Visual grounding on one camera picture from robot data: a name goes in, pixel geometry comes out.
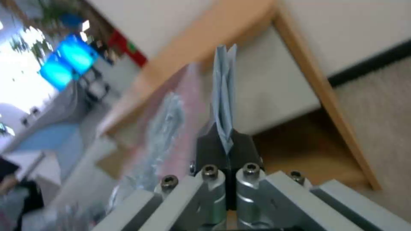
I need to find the white desk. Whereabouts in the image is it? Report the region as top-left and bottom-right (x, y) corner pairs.
(4, 151), (64, 187)

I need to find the dark blurred object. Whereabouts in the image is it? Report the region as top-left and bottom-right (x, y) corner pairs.
(0, 156), (46, 224)

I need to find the light wooden table frame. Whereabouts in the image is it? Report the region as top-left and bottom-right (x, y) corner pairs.
(98, 0), (383, 191)

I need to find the green potted plant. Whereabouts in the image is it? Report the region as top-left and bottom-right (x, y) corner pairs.
(40, 0), (78, 26)

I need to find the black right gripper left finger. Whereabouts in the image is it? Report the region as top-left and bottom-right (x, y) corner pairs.
(93, 122), (231, 231)

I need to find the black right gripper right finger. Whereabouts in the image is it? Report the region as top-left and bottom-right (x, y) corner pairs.
(227, 131), (411, 231)

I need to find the red wall poster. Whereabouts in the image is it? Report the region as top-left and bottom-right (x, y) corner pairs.
(107, 28), (149, 67)

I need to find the pale blue thin garbage bag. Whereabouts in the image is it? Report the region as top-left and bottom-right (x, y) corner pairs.
(109, 44), (239, 231)

